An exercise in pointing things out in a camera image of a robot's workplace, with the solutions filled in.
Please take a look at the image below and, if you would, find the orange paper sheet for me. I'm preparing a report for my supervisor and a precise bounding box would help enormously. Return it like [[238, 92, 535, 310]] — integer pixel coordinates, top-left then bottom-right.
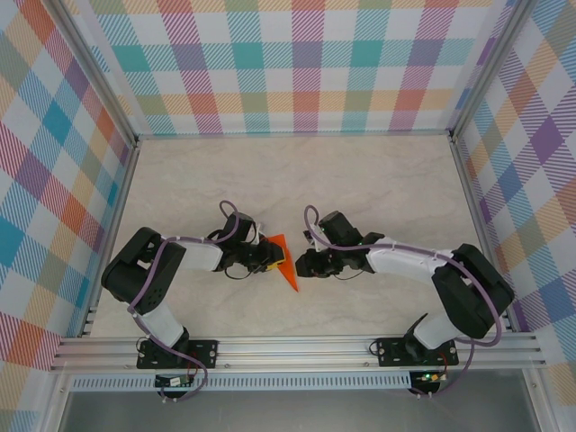
[[268, 233, 302, 294]]

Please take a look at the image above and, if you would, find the grey metal panel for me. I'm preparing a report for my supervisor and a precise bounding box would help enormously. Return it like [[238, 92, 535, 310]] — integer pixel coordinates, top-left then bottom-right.
[[58, 389, 541, 432]]

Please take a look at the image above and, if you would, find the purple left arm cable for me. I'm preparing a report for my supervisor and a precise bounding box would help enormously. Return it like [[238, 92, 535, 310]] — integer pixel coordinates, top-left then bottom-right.
[[127, 200, 239, 404]]

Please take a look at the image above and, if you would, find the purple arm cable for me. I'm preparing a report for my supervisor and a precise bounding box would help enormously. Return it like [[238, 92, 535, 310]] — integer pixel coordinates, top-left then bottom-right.
[[127, 200, 239, 404], [303, 204, 504, 400]]

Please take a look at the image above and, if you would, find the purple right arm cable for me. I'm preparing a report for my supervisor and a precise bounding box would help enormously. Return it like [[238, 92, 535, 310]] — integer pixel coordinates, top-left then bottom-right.
[[303, 204, 504, 400]]

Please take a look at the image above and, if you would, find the aluminium mounting rail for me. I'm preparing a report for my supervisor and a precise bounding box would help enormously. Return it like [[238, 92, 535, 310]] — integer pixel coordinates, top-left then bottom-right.
[[49, 331, 548, 373]]

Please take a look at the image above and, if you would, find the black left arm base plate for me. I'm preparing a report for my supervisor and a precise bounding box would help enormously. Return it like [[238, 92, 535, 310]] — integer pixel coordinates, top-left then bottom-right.
[[136, 339, 220, 370]]

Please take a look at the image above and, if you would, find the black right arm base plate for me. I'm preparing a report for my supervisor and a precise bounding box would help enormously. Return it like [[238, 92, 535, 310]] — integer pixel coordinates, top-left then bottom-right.
[[375, 337, 460, 368]]

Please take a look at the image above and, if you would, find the slotted grey cable duct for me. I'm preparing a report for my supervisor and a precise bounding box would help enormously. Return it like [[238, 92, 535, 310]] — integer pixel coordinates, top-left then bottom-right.
[[70, 371, 413, 392]]

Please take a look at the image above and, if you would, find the aluminium frame rail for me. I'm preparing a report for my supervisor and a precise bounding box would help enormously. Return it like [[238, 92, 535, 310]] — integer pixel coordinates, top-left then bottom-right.
[[134, 129, 454, 141], [448, 137, 518, 334], [78, 139, 141, 338]]

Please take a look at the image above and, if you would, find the aluminium frame post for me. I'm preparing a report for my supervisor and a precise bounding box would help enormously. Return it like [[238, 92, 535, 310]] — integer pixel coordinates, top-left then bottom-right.
[[47, 0, 140, 149], [447, 0, 535, 143]]

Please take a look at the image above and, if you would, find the aluminium frame leg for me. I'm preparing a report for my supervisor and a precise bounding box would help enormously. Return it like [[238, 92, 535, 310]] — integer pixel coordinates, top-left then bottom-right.
[[42, 371, 76, 432], [521, 366, 554, 432]]

